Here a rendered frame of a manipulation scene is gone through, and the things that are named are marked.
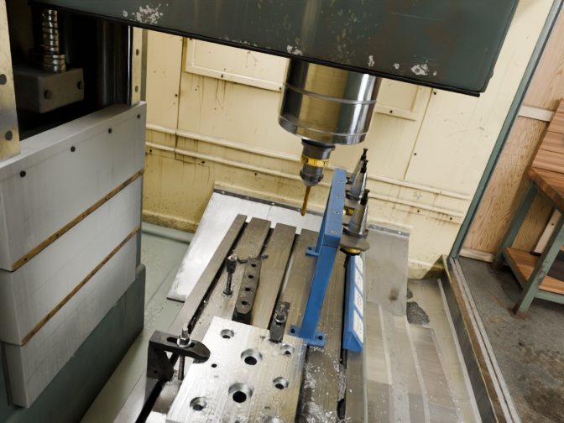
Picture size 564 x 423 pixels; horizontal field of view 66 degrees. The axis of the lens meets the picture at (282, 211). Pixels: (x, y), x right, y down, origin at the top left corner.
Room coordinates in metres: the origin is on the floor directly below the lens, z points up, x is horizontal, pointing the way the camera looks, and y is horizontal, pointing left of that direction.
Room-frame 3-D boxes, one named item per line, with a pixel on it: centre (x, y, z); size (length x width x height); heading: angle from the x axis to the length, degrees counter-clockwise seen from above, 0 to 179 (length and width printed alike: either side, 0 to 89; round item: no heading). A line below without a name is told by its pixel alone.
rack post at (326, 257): (0.90, -0.13, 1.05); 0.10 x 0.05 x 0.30; 85
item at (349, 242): (0.89, -0.18, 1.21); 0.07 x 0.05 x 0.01; 85
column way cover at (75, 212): (0.78, 0.40, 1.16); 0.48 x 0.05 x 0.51; 175
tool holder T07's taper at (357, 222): (0.95, -0.19, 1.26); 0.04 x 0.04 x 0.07
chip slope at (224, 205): (1.39, -0.10, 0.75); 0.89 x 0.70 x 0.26; 85
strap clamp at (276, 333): (0.83, -0.04, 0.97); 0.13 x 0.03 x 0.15; 175
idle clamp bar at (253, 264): (1.00, 0.05, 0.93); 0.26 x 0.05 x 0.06; 0
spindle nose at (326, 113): (0.74, -0.04, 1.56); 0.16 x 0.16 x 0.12
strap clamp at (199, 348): (0.69, 0.16, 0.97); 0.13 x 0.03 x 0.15; 85
